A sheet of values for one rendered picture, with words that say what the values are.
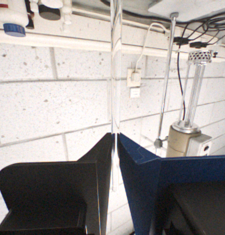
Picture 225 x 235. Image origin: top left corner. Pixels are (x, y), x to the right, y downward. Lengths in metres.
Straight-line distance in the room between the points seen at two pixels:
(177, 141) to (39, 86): 0.53
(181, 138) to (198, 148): 0.05
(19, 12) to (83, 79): 0.28
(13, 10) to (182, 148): 0.58
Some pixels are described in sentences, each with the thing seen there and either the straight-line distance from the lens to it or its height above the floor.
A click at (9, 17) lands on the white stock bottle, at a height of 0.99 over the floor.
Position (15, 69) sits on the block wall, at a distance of 0.54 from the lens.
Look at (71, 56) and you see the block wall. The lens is 0.55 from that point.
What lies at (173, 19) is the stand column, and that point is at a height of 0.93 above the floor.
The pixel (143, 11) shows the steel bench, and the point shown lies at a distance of 0.57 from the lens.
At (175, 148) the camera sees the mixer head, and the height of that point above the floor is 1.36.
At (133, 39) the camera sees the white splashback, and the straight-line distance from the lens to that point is 0.63.
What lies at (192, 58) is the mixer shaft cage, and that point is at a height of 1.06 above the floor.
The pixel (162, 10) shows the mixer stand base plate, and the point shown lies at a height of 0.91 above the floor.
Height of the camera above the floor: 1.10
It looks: 19 degrees up
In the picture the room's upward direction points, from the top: 180 degrees clockwise
